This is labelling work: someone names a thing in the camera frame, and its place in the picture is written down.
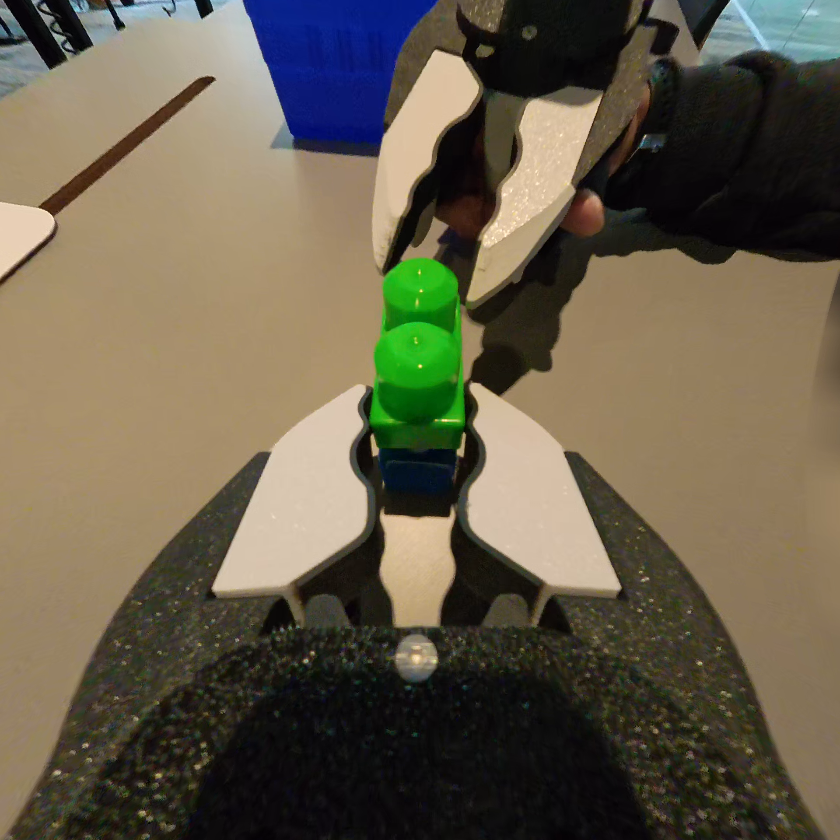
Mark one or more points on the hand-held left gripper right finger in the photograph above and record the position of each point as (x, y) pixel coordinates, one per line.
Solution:
(538, 518)

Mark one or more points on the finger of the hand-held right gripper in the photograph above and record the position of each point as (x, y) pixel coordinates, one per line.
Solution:
(420, 131)
(544, 184)

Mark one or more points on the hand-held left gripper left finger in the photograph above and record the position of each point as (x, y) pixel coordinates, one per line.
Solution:
(302, 518)

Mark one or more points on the blue plastic bin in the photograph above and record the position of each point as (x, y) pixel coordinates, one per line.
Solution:
(328, 65)

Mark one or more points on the blue one-stud block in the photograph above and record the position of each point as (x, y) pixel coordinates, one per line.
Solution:
(420, 472)

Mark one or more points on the green two-stud block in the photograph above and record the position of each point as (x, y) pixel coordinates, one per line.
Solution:
(417, 367)

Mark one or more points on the person's right forearm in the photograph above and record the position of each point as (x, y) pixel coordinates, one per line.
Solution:
(741, 151)

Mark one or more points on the person's right hand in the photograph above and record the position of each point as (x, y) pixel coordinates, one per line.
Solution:
(584, 213)

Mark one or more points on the black wrist watch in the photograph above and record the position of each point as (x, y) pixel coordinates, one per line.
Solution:
(663, 98)

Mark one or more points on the white stand base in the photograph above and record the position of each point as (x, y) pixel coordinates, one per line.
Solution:
(23, 236)

